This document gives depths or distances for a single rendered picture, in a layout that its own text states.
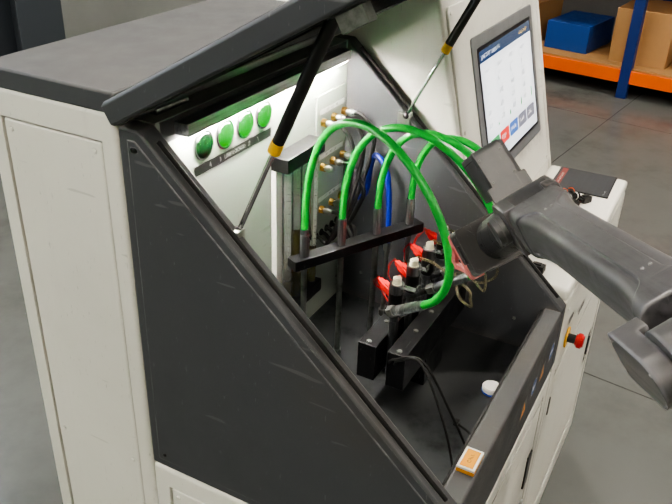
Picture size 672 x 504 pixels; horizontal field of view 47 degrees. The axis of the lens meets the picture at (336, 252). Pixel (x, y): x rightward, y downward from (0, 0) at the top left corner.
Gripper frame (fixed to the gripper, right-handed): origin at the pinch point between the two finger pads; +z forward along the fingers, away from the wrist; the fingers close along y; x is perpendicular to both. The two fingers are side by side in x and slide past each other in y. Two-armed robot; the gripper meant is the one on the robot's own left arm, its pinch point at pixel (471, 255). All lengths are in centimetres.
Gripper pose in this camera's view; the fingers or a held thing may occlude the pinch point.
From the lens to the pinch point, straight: 111.9
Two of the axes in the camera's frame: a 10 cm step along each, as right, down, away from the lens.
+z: -2.1, 2.6, 9.4
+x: 4.6, 8.8, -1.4
